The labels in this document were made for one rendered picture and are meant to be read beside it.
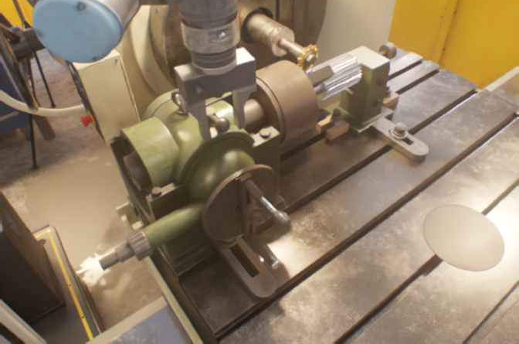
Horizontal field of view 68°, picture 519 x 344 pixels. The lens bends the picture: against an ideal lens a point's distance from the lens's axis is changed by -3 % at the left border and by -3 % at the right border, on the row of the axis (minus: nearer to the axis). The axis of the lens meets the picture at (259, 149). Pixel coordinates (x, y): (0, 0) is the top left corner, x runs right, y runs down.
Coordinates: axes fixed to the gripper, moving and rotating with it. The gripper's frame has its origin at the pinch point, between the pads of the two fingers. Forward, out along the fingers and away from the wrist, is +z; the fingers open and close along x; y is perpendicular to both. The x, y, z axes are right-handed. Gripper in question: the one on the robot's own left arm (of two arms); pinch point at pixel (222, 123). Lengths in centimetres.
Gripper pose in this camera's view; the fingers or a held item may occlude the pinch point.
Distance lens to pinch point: 76.1
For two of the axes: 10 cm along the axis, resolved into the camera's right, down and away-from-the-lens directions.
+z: 0.3, 7.2, 6.9
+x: 8.9, -3.4, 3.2
